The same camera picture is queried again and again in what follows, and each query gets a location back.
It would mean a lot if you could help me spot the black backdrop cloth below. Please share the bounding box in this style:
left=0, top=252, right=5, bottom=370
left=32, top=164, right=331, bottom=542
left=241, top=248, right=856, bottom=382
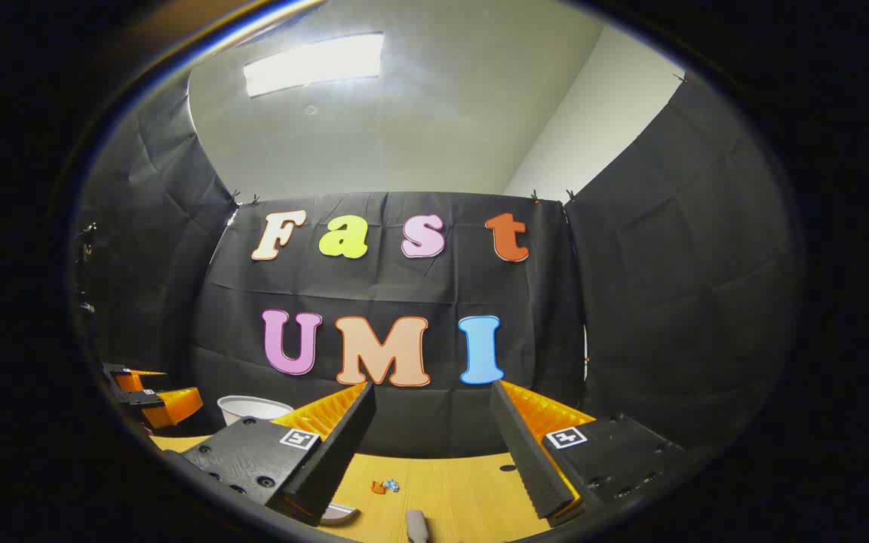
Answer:
left=72, top=72, right=801, bottom=461

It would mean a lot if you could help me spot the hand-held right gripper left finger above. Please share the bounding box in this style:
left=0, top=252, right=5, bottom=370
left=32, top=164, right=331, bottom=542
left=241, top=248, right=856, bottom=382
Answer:
left=182, top=381, right=376, bottom=526

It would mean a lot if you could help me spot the ceiling light panel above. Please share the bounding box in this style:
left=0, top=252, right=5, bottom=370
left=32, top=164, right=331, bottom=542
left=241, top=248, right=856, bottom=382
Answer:
left=244, top=32, right=385, bottom=99

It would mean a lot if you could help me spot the wooden desktop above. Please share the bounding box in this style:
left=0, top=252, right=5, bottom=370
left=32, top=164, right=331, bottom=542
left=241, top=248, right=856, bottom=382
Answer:
left=149, top=434, right=579, bottom=543

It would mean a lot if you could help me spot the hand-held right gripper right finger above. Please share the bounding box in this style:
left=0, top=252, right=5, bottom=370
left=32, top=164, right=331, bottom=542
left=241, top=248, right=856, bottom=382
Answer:
left=490, top=379, right=688, bottom=526

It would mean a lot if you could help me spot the white ribbed garbage bin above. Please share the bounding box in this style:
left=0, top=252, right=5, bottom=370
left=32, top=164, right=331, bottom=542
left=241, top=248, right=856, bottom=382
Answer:
left=217, top=395, right=296, bottom=427

